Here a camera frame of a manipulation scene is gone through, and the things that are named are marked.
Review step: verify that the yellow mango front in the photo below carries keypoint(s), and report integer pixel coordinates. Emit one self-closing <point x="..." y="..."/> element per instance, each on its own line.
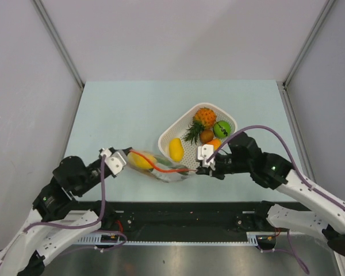
<point x="141" y="163"/>

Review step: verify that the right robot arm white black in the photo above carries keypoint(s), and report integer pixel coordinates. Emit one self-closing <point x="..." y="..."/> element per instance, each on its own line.
<point x="324" y="218"/>

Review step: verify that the brown kiwi fruit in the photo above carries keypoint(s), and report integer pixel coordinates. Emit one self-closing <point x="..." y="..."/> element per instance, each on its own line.
<point x="206" y="136"/>

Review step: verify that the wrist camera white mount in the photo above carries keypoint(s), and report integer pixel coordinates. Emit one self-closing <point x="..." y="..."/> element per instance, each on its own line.
<point x="114" y="161"/>
<point x="203" y="153"/>

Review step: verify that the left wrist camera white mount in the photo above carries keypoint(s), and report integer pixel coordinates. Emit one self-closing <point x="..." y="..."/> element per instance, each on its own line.
<point x="114" y="161"/>

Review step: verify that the orange yellow pear fruit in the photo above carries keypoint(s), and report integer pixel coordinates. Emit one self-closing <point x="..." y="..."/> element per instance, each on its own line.
<point x="216" y="143"/>

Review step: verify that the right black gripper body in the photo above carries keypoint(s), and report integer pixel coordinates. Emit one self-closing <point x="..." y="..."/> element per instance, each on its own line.
<point x="224" y="164"/>

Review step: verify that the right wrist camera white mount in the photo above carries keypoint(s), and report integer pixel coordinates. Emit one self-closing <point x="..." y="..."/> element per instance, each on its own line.
<point x="203" y="153"/>

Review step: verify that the left aluminium corner post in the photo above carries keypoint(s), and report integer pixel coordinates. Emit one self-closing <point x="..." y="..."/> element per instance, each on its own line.
<point x="57" y="40"/>

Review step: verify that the orange spiky fruit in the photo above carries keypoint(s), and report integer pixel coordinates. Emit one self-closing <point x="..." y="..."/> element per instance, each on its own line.
<point x="203" y="119"/>

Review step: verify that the light blue table mat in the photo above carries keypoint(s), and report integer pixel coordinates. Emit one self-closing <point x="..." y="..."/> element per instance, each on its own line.
<point x="135" y="114"/>

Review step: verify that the bright green apple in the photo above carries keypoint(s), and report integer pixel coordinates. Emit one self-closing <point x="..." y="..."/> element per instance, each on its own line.
<point x="222" y="129"/>

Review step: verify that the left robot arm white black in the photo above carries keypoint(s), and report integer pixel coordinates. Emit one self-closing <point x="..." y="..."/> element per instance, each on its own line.
<point x="70" y="207"/>

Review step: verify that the yellow mango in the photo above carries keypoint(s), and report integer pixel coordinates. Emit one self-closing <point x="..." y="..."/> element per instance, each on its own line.
<point x="141" y="163"/>
<point x="176" y="151"/>

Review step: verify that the white slotted cable duct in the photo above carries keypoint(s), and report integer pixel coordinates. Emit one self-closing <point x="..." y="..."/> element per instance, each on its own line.
<point x="184" y="237"/>

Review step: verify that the aluminium corner post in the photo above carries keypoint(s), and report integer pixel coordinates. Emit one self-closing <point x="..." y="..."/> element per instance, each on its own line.
<point x="310" y="39"/>
<point x="57" y="40"/>

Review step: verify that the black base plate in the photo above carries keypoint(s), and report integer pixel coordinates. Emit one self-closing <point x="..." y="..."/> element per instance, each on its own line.
<point x="135" y="217"/>

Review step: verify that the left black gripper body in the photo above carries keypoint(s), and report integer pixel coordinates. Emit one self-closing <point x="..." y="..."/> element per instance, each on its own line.
<point x="95" y="172"/>

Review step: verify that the right aluminium corner post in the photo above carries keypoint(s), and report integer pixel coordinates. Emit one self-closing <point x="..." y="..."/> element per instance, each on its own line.
<point x="310" y="39"/>

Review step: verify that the clear zip bag red zipper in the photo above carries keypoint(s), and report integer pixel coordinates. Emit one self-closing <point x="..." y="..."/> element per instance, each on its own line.
<point x="165" y="170"/>

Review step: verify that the yellow mango rear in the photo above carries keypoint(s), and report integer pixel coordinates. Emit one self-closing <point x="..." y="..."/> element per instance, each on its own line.
<point x="176" y="151"/>

